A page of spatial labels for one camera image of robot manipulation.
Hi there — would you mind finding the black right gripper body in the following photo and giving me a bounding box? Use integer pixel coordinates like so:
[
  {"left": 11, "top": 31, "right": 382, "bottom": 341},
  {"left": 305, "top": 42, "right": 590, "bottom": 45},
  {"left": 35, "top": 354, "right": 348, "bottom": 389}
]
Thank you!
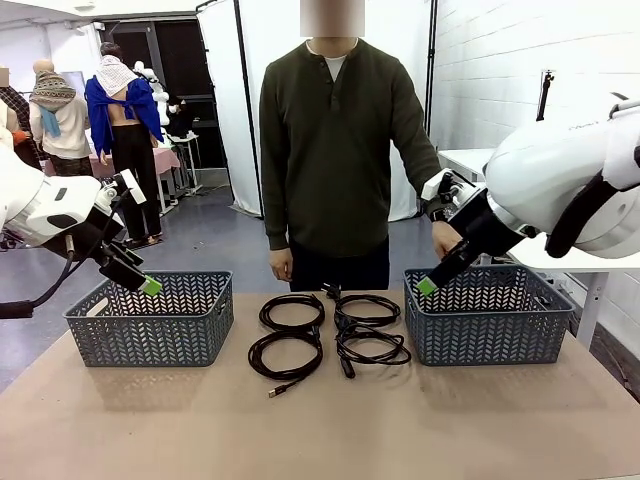
[{"left": 449, "top": 190, "right": 506, "bottom": 256}]

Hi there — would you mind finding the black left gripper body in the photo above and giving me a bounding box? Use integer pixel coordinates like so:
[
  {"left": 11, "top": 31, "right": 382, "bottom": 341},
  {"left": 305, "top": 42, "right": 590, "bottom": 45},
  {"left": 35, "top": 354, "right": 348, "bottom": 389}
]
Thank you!
[{"left": 74, "top": 205, "right": 126, "bottom": 265}]

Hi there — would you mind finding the black power cable round plug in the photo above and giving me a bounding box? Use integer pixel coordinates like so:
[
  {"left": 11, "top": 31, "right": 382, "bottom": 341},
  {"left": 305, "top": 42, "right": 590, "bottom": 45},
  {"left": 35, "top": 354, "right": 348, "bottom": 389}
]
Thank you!
[{"left": 319, "top": 282, "right": 402, "bottom": 329}]

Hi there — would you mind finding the thin black cable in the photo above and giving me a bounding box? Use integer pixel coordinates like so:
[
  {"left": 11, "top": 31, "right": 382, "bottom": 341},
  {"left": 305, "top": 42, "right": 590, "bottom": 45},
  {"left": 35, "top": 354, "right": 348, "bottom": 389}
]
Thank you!
[{"left": 258, "top": 293, "right": 326, "bottom": 335}]

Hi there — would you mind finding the black power cable connector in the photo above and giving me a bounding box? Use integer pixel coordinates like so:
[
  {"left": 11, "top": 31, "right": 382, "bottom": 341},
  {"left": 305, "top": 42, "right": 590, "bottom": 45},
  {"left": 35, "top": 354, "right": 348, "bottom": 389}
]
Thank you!
[{"left": 333, "top": 322, "right": 413, "bottom": 380}]

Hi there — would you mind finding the black USB cable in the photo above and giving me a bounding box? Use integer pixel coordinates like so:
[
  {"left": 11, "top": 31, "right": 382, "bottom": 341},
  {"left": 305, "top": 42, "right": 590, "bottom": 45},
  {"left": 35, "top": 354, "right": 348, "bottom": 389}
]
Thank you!
[{"left": 247, "top": 330, "right": 325, "bottom": 400}]

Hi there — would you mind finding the person's left forearm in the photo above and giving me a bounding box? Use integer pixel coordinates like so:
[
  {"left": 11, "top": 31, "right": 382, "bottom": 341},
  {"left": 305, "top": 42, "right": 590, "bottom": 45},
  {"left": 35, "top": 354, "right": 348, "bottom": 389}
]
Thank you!
[{"left": 399, "top": 144, "right": 444, "bottom": 221}]

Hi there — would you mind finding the person's right forearm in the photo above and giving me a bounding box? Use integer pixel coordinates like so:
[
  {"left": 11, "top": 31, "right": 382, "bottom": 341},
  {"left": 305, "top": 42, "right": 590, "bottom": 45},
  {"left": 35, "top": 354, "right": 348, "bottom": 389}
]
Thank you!
[{"left": 263, "top": 169, "right": 292, "bottom": 251}]

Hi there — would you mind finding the person's left hand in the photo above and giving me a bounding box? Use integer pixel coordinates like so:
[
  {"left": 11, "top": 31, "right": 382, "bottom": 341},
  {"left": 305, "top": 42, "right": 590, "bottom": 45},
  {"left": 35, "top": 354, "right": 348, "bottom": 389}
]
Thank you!
[{"left": 430, "top": 219, "right": 464, "bottom": 261}]

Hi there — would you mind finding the person's right hand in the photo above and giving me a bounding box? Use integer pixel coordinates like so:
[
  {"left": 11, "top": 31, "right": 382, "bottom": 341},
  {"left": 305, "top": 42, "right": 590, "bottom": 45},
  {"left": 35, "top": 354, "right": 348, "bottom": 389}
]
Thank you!
[{"left": 268, "top": 248, "right": 295, "bottom": 282}]

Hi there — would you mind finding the white table with tripod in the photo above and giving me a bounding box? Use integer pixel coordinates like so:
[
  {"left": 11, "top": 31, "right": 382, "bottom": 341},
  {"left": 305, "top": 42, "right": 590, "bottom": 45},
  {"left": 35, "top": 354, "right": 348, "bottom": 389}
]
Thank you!
[{"left": 437, "top": 147, "right": 494, "bottom": 181}]

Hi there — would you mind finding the grey plastic basket white label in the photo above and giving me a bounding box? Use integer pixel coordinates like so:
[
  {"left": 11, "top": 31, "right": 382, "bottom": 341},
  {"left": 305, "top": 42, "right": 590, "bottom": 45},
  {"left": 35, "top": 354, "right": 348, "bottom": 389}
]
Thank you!
[{"left": 63, "top": 270, "right": 235, "bottom": 369}]

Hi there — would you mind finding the table with pink cloth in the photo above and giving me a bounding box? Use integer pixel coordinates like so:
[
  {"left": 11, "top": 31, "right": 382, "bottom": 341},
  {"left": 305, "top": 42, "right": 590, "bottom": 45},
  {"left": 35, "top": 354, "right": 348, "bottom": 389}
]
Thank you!
[{"left": 44, "top": 144, "right": 182, "bottom": 216}]

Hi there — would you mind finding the mannequin with patterned scarf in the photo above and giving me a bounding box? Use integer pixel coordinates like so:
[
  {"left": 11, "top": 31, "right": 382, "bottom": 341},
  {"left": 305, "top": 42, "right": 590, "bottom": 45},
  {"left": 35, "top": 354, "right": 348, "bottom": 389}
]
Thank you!
[{"left": 28, "top": 58, "right": 94, "bottom": 176}]

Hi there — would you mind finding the mannequin with blue jacket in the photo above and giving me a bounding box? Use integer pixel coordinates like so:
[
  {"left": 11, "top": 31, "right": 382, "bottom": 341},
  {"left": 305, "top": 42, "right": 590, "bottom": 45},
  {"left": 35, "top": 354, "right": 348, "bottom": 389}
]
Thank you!
[{"left": 83, "top": 42, "right": 166, "bottom": 246}]

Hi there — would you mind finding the small white desk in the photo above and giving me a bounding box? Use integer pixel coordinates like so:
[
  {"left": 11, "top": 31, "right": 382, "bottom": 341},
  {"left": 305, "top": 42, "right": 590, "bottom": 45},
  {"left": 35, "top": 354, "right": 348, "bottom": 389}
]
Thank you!
[{"left": 169, "top": 132, "right": 204, "bottom": 197}]

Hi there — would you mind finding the large white table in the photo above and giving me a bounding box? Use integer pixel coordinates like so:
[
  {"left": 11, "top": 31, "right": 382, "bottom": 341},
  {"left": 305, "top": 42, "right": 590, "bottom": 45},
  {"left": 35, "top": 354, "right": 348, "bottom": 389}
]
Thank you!
[{"left": 504, "top": 249, "right": 640, "bottom": 351}]

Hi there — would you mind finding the black tripod stand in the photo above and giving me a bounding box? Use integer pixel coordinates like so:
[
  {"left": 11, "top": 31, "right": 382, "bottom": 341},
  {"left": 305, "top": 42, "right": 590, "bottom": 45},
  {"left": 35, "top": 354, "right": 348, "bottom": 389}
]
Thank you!
[{"left": 535, "top": 69, "right": 559, "bottom": 123}]

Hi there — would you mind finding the figure in plaid shirt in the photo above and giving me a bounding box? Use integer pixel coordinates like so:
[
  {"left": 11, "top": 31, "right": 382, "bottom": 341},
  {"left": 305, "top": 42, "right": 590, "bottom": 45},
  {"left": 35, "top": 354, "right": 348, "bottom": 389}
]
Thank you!
[{"left": 0, "top": 66, "right": 44, "bottom": 171}]

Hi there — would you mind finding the white humanoid figure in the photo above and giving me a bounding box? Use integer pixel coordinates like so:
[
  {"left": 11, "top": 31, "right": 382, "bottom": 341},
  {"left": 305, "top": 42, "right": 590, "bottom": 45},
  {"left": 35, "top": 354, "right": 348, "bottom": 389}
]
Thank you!
[{"left": 132, "top": 59, "right": 184, "bottom": 136}]

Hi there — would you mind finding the person in green henley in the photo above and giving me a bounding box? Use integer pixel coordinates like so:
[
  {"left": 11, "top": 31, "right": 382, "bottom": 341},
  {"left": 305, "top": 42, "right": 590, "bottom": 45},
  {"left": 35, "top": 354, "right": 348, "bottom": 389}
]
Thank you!
[{"left": 258, "top": 0, "right": 444, "bottom": 293}]

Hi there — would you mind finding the black stand pole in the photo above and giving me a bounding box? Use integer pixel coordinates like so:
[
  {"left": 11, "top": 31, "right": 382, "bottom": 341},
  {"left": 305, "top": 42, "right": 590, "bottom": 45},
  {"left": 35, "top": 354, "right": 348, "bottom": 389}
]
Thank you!
[{"left": 423, "top": 0, "right": 440, "bottom": 126}]

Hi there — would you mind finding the white backdrop screen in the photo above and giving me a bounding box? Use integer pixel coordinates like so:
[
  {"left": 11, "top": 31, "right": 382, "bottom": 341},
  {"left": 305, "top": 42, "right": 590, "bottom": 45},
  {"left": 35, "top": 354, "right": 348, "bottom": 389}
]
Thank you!
[{"left": 195, "top": 0, "right": 436, "bottom": 221}]

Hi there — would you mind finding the dark glass door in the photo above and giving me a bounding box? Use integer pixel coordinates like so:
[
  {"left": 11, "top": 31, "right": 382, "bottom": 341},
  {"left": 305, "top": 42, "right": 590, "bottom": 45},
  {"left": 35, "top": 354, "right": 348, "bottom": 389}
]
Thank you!
[{"left": 102, "top": 19, "right": 216, "bottom": 171}]

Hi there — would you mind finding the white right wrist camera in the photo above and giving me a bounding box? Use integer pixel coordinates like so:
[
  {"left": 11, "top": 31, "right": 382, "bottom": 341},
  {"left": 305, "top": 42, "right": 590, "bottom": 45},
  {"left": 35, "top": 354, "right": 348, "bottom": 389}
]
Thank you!
[{"left": 421, "top": 168, "right": 476, "bottom": 217}]

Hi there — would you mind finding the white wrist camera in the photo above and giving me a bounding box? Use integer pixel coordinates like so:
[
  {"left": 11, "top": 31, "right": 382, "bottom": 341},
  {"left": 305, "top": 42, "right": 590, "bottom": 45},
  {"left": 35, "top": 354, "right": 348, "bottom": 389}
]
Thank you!
[
  {"left": 421, "top": 168, "right": 476, "bottom": 217},
  {"left": 98, "top": 168, "right": 148, "bottom": 207}
]

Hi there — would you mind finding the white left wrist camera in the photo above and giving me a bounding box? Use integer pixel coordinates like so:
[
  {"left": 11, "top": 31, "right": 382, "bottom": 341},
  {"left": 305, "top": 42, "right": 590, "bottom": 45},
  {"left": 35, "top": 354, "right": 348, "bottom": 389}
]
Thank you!
[{"left": 98, "top": 168, "right": 148, "bottom": 207}]

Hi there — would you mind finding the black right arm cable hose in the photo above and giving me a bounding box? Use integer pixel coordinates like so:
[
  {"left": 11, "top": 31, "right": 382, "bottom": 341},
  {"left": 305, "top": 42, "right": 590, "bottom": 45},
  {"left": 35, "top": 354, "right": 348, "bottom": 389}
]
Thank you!
[{"left": 543, "top": 168, "right": 610, "bottom": 260}]

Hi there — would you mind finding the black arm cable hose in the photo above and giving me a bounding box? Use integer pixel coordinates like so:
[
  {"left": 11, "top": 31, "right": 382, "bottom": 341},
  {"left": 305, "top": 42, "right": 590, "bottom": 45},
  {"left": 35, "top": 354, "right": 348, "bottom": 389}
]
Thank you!
[
  {"left": 543, "top": 168, "right": 610, "bottom": 260},
  {"left": 0, "top": 234, "right": 79, "bottom": 321}
]

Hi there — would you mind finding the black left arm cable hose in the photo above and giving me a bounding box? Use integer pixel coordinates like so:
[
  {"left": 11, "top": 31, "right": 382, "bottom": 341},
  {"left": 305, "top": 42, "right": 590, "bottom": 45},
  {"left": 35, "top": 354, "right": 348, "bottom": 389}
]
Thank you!
[{"left": 0, "top": 234, "right": 79, "bottom": 321}]

